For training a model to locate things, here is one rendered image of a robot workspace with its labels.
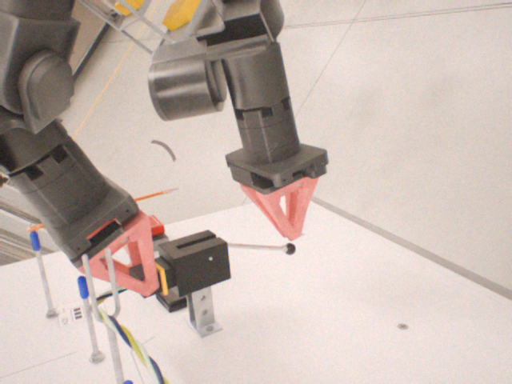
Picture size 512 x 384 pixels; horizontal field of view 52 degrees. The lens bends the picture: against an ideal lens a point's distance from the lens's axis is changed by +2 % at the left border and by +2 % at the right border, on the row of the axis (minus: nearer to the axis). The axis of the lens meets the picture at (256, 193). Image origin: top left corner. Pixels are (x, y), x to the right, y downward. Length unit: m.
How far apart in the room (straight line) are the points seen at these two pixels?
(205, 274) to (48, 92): 0.23
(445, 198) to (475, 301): 1.30
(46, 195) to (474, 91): 1.81
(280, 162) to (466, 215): 1.34
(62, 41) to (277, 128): 0.21
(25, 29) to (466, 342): 0.43
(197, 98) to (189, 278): 0.17
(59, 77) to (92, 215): 0.12
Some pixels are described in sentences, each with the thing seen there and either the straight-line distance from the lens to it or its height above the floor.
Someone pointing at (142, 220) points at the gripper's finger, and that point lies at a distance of 0.43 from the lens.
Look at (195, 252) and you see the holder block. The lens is 0.48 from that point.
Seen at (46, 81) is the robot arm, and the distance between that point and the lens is 0.35.
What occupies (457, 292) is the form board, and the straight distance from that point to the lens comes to 0.59.
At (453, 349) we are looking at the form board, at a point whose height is 0.95.
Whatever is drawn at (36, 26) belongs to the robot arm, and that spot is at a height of 1.36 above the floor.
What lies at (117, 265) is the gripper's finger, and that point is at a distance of 0.51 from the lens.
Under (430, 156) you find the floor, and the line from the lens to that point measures 2.00.
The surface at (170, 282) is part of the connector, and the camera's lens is 0.49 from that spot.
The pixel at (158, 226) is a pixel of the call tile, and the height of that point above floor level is 1.09.
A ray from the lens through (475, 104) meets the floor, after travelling 2.04.
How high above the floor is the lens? 1.38
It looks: 31 degrees down
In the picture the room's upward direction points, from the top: 57 degrees counter-clockwise
